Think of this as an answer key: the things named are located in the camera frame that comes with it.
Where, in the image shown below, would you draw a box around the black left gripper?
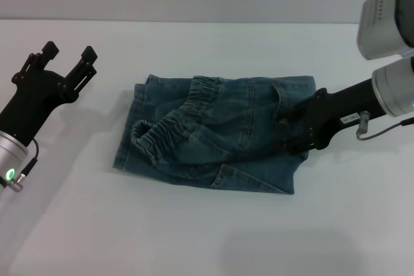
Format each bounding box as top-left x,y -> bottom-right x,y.
0,41 -> 98,147

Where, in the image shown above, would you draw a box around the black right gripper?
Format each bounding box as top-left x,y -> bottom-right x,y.
279,78 -> 387,154

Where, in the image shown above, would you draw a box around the blue denim shorts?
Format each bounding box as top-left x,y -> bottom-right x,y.
112,74 -> 317,196

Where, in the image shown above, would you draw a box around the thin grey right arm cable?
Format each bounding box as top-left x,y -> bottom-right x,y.
356,110 -> 414,141

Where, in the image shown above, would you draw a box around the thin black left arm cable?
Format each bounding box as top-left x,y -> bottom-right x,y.
21,138 -> 40,177

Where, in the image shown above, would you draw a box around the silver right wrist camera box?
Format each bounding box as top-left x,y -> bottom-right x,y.
357,0 -> 414,61

